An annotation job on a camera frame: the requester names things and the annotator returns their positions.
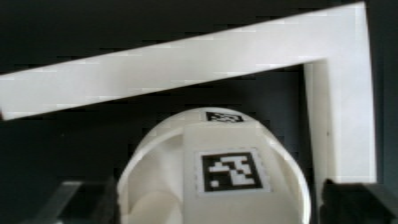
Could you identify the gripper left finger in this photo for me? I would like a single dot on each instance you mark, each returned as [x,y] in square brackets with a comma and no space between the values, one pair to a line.
[82,204]

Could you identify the white front fence bar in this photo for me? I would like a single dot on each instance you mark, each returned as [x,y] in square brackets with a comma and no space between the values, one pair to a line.
[317,36]

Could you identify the white fence bar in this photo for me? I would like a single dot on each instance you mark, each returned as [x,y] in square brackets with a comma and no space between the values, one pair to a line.
[317,36]
[341,119]

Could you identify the white round stool seat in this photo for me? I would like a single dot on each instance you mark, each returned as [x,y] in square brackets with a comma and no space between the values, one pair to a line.
[149,187]

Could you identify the white right fence bar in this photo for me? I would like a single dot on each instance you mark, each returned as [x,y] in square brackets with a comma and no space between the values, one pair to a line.
[341,119]

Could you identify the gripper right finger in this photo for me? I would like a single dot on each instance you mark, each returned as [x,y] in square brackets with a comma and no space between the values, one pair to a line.
[357,204]

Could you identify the white stool leg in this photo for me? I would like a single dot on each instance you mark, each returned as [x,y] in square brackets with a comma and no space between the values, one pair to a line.
[235,192]

